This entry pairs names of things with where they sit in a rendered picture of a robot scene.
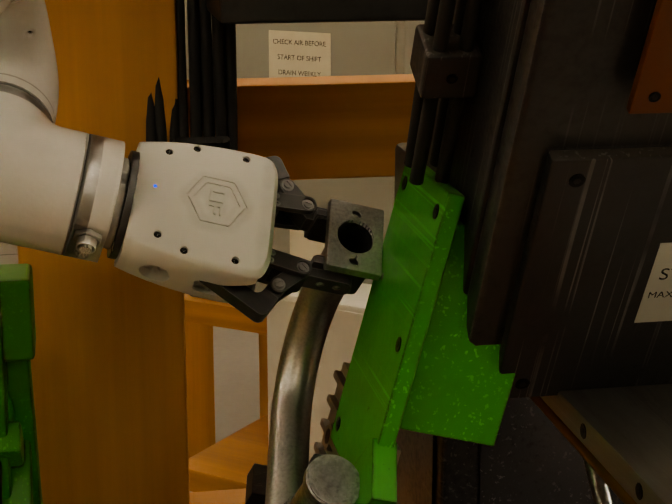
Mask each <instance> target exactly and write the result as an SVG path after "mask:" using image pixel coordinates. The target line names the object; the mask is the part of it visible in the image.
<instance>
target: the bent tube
mask: <svg viewBox="0 0 672 504"><path fill-rule="evenodd" d="M353 214H355V215H357V216H358V217H359V218H356V217H354V216H353ZM383 229H384V210H381V209H376V208H372V207H368V206H363V205H359V204H354V203H350V202H345V201H341V200H336V199H330V201H329V203H328V208H327V223H326V237H325V247H324V249H323V251H322V253H321V254H320V255H322V256H324V265H323V269H324V270H329V271H333V272H338V273H343V274H348V275H352V276H357V277H362V278H366V279H371V280H376V281H378V280H379V278H380V277H381V273H382V251H383ZM351 263H352V264H351ZM353 264H356V265H353ZM343 296H344V295H338V294H334V293H329V292H324V291H320V290H315V289H310V288H306V287H302V288H301V291H300V293H299V296H298V298H297V301H296V303H295V306H294V309H293V312H292V315H291V318H290V321H289V324H288V328H287V331H286V335H285V339H284V343H283V347H282V351H281V355H280V360H279V364H278V369H277V375H276V380H275V386H274V393H273V400H272V409H271V419H270V433H269V449H268V464H267V480H266V495H265V504H284V503H285V502H286V501H287V500H288V499H289V497H291V496H294V495H295V494H296V492H297V491H298V489H299V488H300V486H301V485H302V483H303V476H304V472H305V470H306V469H307V467H308V465H309V445H310V423H311V411H312V403H313V395H314V389H315V383H316V377H317V372H318V368H319V363H320V359H321V355H322V351H323V347H324V343H325V340H326V337H327V333H328V330H329V327H330V324H331V322H332V319H333V317H334V314H335V312H336V309H337V307H338V305H339V303H340V301H341V299H342V298H343Z"/></svg>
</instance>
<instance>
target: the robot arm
mask: <svg viewBox="0 0 672 504"><path fill-rule="evenodd" d="M58 98H59V80H58V69H57V62H56V56H55V50H54V44H53V39H52V34H51V28H50V23H49V18H48V13H47V8H46V4H45V0H0V242H3V243H8V244H12V245H17V246H22V247H26V248H31V249H36V250H41V251H45V252H50V253H55V254H60V255H62V254H63V255H64V256H69V257H73V258H78V259H83V260H88V261H92V262H98V260H99V257H100V255H101V252H102V249H103V248H106V249H107V258H111V259H115V262H114V267H116V268H118V269H120V270H123V271H125V272H127V273H129V274H131V275H134V276H136V277H139V278H141V279H143V280H146V281H149V282H152V283H154V284H157V285H160V286H163V287H166V288H169V289H172V290H175V291H179V292H182V293H186V294H189V295H193V296H197V297H201V298H205V299H209V300H213V301H218V302H223V303H229V304H231V305H232V306H233V307H235V308H236V309H237V310H239V311H240V312H241V313H243V314H244V315H245V316H247V317H248V318H249V319H251V320H252V321H254V322H256V323H260V322H262V321H263V320H264V319H265V318H266V316H267V315H268V314H269V313H270V311H271V310H272V309H273V308H274V306H275V305H276V304H277V302H279V301H280V300H282V299H283V298H285V297H286V296H288V295H290V294H291V293H295V292H298V291H299V290H300V288H301V287H306V288H310V289H315V290H320V291H324V292H329V293H334V294H338V295H344V294H355V293H356V292H357V290H358V289H359V287H360V286H361V284H362V283H363V281H364V280H365V278H362V277H357V276H352V275H348V274H343V273H338V272H333V271H329V270H324V269H323V265H324V256H322V255H314V256H313V258H312V259H311V261H309V260H306V259H303V258H300V257H297V256H294V255H291V254H288V253H285V252H281V251H278V250H275V249H272V245H273V235H274V227H276V228H283V229H291V230H302V231H304V237H305V238H307V239H308V240H312V241H316V242H321V243H325V237H326V223H327V209H326V208H321V207H317V203H316V201H315V200H314V199H313V198H312V197H309V196H305V195H304V193H303V192H302V191H301V190H300V189H299V188H298V186H297V185H296V184H295V183H294V182H293V181H292V180H290V176H289V174H288V172H287V170H286V167H285V165H284V163H283V161H282V159H281V158H280V157H278V156H269V157H262V156H259V155H255V154H251V153H246V152H241V151H236V150H230V149H225V148H219V147H212V146H205V145H197V144H189V143H177V142H139V144H138V147H137V150H136V151H133V150H131V151H130V153H129V155H128V158H124V156H125V142H124V141H120V140H115V139H111V138H107V137H102V136H98V135H94V134H89V133H85V132H81V131H76V130H72V129H68V128H64V127H60V126H57V125H55V121H56V115H57V109H58ZM256 282H260V283H263V284H266V285H267V286H266V287H265V288H264V290H263V291H261V292H254V290H255V286H256Z"/></svg>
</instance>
